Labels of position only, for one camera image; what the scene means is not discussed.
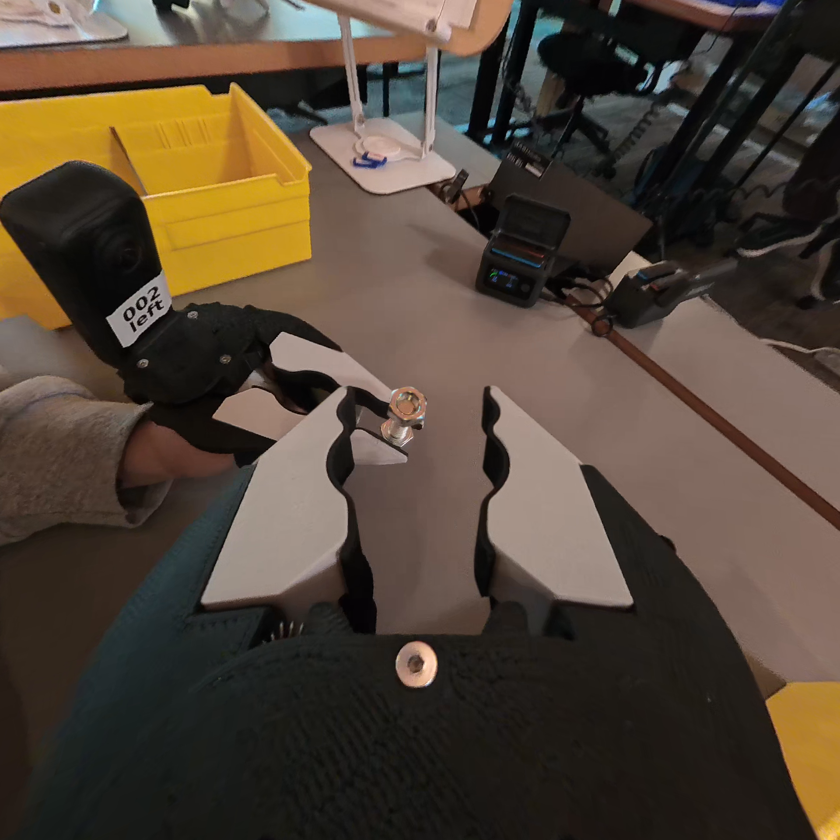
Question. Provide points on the silver threaded bolt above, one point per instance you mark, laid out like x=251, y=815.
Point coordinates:
x=391, y=432

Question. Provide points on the person's left hand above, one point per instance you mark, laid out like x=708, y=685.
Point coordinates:
x=164, y=459

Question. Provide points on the wooden table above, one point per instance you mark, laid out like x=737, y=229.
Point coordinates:
x=197, y=62

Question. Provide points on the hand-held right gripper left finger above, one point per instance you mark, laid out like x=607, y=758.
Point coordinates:
x=289, y=512

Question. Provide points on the person's left forearm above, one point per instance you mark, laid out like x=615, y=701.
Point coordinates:
x=52, y=446

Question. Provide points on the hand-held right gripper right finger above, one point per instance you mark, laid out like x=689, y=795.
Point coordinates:
x=551, y=525

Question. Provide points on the black office chair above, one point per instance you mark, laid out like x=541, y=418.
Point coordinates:
x=584, y=65

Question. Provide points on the white desk stand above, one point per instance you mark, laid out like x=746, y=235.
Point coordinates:
x=394, y=170

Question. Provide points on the silver hex nut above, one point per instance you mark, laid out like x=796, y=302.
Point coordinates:
x=396, y=415

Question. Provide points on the blue clip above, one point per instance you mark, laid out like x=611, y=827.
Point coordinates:
x=367, y=160

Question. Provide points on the yellow plastic bin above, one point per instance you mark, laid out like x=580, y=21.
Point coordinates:
x=229, y=216
x=810, y=741

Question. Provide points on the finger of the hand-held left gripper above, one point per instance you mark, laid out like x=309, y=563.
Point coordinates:
x=249, y=420
x=321, y=361

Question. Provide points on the black handheld device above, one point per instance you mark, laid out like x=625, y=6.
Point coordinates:
x=649, y=295

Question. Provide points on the black label printer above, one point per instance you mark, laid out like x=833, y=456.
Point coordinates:
x=518, y=262

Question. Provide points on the pale flat board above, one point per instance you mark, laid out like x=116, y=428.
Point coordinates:
x=65, y=26

